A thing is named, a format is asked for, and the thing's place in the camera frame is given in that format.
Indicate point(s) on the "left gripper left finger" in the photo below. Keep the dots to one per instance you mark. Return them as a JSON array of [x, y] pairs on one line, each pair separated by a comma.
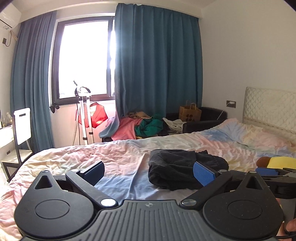
[[84, 181]]

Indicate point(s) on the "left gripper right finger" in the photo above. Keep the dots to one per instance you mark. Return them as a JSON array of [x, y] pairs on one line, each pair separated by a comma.
[[213, 182]]

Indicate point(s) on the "black pants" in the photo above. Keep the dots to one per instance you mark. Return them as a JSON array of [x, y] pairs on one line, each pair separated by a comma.
[[173, 169]]

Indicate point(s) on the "person right hand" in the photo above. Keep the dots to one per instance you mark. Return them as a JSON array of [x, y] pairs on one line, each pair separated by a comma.
[[288, 226]]

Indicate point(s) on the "pastel bed sheet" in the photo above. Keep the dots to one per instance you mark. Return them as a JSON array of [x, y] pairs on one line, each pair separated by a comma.
[[127, 162]]

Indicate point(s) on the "light blue cloth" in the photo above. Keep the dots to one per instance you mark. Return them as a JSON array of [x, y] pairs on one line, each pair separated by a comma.
[[111, 127]]

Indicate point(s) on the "pink cloth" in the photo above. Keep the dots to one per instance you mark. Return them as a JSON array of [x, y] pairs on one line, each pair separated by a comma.
[[126, 128]]

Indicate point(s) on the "black armchair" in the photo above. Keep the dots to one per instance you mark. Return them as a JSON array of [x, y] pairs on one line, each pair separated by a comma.
[[210, 117]]

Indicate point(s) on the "white cloth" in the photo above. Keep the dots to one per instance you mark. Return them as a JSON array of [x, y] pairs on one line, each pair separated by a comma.
[[175, 125]]

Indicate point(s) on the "red bag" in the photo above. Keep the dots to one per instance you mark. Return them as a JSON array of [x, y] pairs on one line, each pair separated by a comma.
[[97, 114]]

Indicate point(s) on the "brown paper bag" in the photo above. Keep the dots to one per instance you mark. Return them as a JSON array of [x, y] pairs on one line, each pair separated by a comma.
[[189, 112]]

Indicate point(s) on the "quilted headboard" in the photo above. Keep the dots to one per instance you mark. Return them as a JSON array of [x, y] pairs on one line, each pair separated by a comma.
[[273, 110]]

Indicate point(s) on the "green garment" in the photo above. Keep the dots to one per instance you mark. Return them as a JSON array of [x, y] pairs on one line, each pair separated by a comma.
[[149, 127]]

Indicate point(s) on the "white garment steamer stand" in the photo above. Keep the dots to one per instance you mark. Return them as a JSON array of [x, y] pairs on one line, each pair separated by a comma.
[[83, 95]]

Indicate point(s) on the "white back chair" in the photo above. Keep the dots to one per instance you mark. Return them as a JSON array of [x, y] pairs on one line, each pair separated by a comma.
[[21, 126]]

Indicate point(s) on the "white vanity dresser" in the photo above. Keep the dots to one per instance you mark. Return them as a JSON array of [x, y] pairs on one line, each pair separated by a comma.
[[6, 141]]

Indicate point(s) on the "right teal curtain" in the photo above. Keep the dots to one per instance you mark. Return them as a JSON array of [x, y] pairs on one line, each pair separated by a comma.
[[158, 62]]

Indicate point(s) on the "teal curtain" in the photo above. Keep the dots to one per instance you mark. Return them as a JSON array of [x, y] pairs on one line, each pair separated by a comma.
[[29, 76], [158, 62]]

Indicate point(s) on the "dark framed window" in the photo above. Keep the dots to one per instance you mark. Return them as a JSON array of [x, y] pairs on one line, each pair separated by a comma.
[[83, 56]]

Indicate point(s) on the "left teal curtain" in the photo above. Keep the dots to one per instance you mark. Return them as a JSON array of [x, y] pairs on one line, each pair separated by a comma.
[[29, 76]]

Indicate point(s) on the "white air conditioner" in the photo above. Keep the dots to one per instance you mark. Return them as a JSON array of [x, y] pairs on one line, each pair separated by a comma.
[[10, 17]]

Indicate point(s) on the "wall socket plate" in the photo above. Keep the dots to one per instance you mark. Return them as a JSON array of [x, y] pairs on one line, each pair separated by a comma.
[[231, 104]]

